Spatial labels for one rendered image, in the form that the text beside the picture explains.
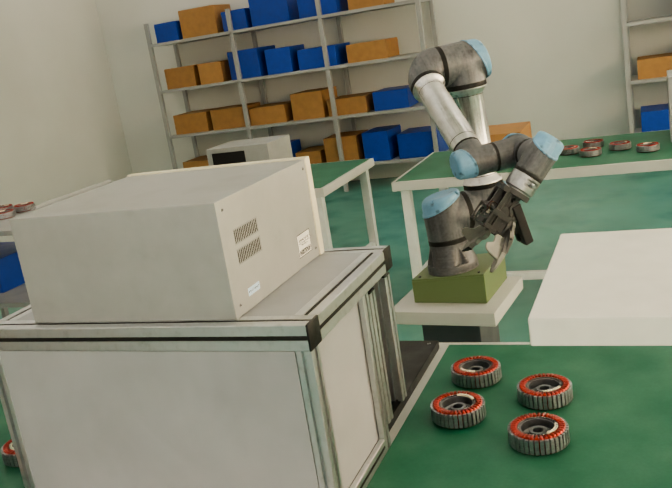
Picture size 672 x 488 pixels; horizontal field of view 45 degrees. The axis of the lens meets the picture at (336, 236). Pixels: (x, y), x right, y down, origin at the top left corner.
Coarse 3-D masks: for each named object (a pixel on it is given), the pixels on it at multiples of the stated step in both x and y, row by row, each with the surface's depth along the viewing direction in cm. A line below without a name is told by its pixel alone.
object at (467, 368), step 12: (468, 360) 185; (480, 360) 185; (492, 360) 183; (456, 372) 180; (468, 372) 179; (480, 372) 177; (492, 372) 178; (456, 384) 181; (468, 384) 178; (480, 384) 178; (492, 384) 179
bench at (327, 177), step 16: (352, 160) 533; (368, 160) 523; (320, 176) 490; (336, 176) 481; (352, 176) 493; (368, 176) 530; (320, 192) 451; (368, 192) 529; (320, 208) 458; (368, 208) 533; (320, 224) 461; (368, 224) 536
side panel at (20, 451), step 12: (0, 360) 153; (0, 372) 154; (0, 384) 155; (0, 396) 156; (12, 408) 156; (12, 420) 158; (12, 432) 158; (24, 456) 158; (24, 468) 160; (24, 480) 160
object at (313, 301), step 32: (320, 256) 166; (352, 256) 162; (384, 256) 163; (288, 288) 148; (320, 288) 145; (352, 288) 146; (0, 320) 157; (32, 320) 153; (224, 320) 136; (256, 320) 133; (288, 320) 131; (320, 320) 132
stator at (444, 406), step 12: (444, 396) 169; (456, 396) 169; (468, 396) 168; (480, 396) 167; (432, 408) 165; (444, 408) 164; (456, 408) 165; (468, 408) 162; (480, 408) 162; (432, 420) 166; (444, 420) 162; (456, 420) 161; (468, 420) 161; (480, 420) 163
